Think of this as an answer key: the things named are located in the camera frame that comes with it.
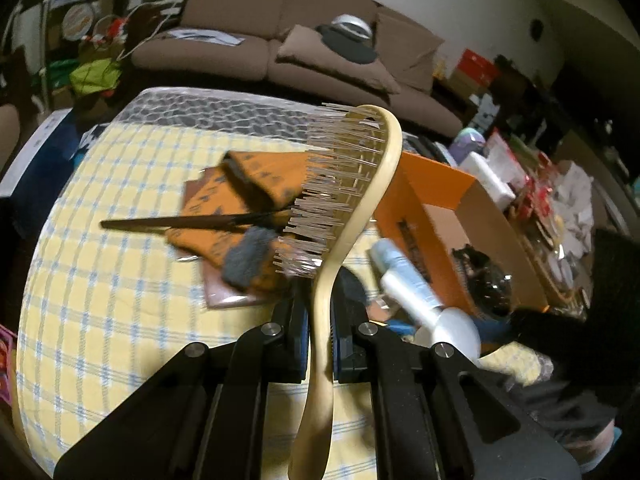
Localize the yellow plaid tablecloth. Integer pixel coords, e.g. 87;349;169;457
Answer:
14;121;557;480

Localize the glass jar with black lid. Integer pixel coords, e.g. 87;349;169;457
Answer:
451;244;513;320

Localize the grey stone pattern table mat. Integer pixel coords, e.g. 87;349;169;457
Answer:
113;87;330;142

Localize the blue cardboard box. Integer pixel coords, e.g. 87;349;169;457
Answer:
1;108;80;198

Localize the brown cushion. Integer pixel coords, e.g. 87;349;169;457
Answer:
276;24;400;94

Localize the white tissue box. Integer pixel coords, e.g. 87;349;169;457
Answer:
459;152;515;212

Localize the grey knitted band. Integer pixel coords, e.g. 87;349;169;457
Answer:
221;226;278;292

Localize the orange cardboard box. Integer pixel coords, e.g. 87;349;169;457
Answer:
374;152;549;316

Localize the dark wooden hair stick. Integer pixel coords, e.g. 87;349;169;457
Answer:
100;209;291;231

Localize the black oval pad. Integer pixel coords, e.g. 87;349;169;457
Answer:
316;25;378;64

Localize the white massager device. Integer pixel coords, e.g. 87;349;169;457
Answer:
331;14;373;42

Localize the person's right hand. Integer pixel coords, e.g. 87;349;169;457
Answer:
572;420;622;474

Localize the white blue spray can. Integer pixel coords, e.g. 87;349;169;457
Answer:
369;238;482;362

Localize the brown sofa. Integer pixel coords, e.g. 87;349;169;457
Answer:
132;0;462;138

